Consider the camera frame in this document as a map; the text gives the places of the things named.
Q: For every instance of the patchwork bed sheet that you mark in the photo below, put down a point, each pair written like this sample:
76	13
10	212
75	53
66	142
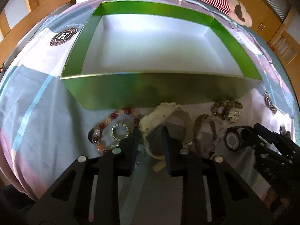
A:
51	145

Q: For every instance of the brown bangle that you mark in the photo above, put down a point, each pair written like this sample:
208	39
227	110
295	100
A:
205	136

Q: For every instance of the cream fabric bangle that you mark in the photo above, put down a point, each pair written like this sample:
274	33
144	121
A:
157	117

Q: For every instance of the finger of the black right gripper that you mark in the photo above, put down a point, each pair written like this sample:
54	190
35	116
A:
248	136
269	136

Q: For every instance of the wooden wardrobe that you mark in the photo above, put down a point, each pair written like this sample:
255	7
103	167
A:
266	17

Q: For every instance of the striped plush toy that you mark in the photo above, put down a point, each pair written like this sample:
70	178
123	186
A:
215	1

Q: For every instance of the wooden bed frame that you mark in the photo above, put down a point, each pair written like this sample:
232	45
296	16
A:
37	10

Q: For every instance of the green cardboard box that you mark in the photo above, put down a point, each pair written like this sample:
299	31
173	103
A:
140	54

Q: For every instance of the black wrist watch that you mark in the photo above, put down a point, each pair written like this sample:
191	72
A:
234	141

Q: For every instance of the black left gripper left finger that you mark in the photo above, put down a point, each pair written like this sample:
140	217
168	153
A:
120	161

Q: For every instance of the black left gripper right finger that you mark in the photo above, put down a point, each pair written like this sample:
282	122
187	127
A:
180	162

